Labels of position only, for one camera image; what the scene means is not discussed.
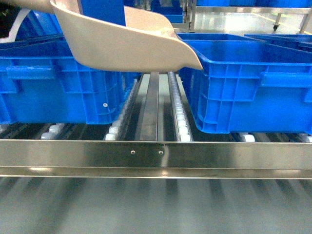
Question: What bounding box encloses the beige plastic dustpan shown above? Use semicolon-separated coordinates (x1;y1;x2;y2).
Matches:
8;0;203;73

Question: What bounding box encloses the blue plastic canister part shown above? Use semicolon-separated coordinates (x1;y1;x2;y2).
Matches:
80;0;126;26

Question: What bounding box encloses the steel shelf rack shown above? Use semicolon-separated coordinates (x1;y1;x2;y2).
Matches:
0;75;312;234

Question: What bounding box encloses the blue storage bin right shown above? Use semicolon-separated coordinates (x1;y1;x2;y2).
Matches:
179;33;312;134

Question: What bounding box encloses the blue storage bin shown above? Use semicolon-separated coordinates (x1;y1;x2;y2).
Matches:
0;35;140;124
179;33;312;134

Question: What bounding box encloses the blue storage bin left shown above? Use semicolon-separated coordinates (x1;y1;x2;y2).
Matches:
0;35;140;124

